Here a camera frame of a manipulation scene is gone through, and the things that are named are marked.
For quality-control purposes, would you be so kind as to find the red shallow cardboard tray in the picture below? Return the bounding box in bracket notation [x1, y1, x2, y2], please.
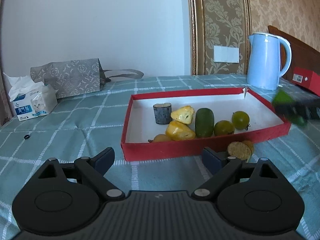
[121, 87, 291, 161]

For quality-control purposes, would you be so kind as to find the yellow fruit chunk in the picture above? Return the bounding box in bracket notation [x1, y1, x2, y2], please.
[165, 120, 196, 141]

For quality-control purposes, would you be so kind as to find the green tomato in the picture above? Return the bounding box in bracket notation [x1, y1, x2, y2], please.
[214, 120, 235, 137]
[232, 111, 250, 130]

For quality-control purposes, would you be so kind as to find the teal checked tablecloth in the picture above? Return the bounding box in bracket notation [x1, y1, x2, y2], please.
[1, 74, 319, 239]

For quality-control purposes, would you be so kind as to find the light blue electric kettle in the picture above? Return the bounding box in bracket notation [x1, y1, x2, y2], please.
[247, 32, 292, 90]

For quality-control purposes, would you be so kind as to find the dark cylindrical eggplant piece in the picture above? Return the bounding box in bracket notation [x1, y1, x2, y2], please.
[153, 102, 172, 125]

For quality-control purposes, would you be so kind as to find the grey patterned paper bag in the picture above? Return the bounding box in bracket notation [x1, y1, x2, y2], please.
[30, 58, 144, 99]

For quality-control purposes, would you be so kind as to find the white wall switch panel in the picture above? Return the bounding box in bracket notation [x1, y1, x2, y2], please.
[213, 46, 240, 63]

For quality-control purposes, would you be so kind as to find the small brown potato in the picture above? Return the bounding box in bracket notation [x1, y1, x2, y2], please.
[227, 141, 252, 161]

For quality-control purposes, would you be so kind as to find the yellow potato chunk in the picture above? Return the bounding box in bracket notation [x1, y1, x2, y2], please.
[152, 134, 171, 142]

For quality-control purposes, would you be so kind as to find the green cucumber piece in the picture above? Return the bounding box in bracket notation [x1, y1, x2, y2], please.
[272, 89, 307, 127]
[195, 108, 215, 138]

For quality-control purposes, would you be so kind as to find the green tomato front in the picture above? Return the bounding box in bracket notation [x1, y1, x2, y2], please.
[214, 120, 235, 137]

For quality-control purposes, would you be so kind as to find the wooden headboard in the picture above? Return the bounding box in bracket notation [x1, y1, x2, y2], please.
[268, 25, 319, 81]

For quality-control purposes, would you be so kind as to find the gold picture frame moulding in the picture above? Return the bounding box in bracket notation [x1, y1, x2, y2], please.
[188, 0, 252, 75]

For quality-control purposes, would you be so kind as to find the green tomato back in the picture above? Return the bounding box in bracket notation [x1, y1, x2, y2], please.
[232, 111, 250, 130]

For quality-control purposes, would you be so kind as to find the white tissue pack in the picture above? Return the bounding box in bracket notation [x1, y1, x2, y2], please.
[4, 73, 57, 121]

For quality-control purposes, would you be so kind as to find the red cardboard box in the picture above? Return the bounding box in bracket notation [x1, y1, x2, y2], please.
[292, 67, 320, 96]

